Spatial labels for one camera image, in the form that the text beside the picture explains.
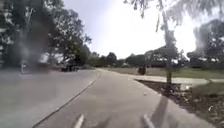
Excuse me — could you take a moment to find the slim tree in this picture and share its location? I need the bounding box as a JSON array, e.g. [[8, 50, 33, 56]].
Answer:
[[124, 0, 224, 88]]

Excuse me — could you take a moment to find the brown mulch ground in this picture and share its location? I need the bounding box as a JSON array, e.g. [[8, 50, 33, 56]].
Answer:
[[137, 79, 224, 128]]

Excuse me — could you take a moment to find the concrete side path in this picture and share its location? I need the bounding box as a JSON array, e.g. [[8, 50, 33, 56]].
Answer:
[[129, 74, 224, 86]]

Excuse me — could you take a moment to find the group of trees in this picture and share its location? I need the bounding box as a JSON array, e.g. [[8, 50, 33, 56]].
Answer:
[[0, 0, 93, 71]]

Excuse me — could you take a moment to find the dark vehicle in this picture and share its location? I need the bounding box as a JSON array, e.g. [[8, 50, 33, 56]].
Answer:
[[60, 63, 81, 73]]

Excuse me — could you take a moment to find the grey concrete path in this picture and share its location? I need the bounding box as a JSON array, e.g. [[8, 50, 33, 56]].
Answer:
[[33, 67, 218, 128]]

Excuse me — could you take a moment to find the grey asphalt road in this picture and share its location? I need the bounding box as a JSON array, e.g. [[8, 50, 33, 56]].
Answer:
[[0, 68, 100, 128]]

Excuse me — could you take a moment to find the row of distant trees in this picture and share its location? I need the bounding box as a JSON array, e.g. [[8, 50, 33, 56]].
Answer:
[[87, 18, 224, 70]]

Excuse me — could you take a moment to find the grass field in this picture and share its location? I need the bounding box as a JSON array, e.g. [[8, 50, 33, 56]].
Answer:
[[103, 66, 224, 80]]

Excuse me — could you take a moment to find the dark bin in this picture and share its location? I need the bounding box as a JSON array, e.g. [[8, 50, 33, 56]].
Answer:
[[137, 65, 147, 76]]

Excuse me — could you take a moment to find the robot's own part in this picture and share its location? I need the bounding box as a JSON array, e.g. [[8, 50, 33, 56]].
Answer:
[[73, 114, 86, 128], [143, 114, 156, 128]]

